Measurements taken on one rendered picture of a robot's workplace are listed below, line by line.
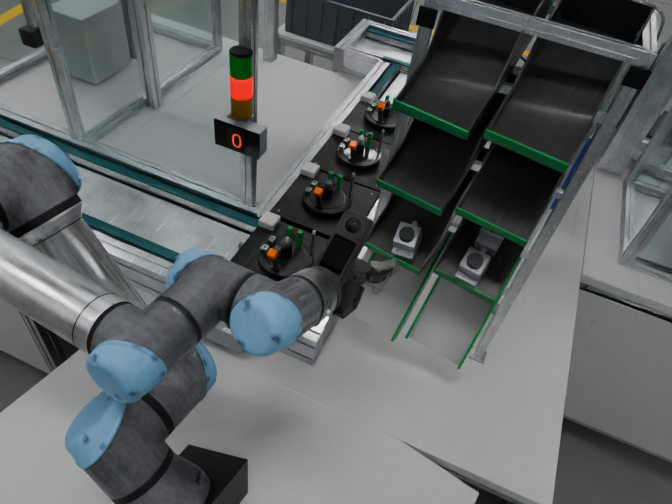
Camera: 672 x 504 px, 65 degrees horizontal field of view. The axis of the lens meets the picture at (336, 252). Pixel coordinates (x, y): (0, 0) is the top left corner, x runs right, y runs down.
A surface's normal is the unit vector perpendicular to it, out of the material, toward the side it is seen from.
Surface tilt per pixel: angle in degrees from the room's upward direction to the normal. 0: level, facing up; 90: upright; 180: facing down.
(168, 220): 0
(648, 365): 90
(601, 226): 0
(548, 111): 25
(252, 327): 65
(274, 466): 0
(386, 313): 45
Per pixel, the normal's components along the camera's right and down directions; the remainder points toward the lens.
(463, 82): -0.12, -0.38
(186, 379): 0.72, -0.16
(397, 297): -0.30, -0.08
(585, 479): 0.11, -0.69
